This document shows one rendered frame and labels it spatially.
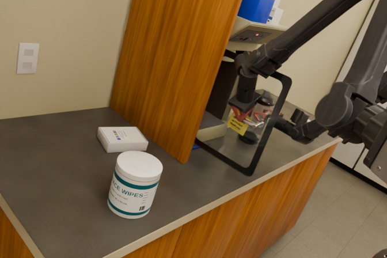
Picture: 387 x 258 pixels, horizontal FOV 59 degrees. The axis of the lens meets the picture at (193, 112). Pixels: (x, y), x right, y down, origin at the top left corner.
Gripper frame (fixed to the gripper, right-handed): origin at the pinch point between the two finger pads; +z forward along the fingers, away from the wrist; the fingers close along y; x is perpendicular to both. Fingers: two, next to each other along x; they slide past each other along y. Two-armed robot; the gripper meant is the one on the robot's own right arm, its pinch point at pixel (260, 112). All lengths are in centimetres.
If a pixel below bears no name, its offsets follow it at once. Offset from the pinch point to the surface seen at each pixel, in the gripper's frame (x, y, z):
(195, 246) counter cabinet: 42, 50, -19
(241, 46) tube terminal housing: -29.3, 23.4, 7.9
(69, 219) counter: 15, 100, -7
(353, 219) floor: 110, -176, -44
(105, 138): 11, 72, 19
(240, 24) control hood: -39, 42, 0
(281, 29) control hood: -40.4, 17.7, -3.4
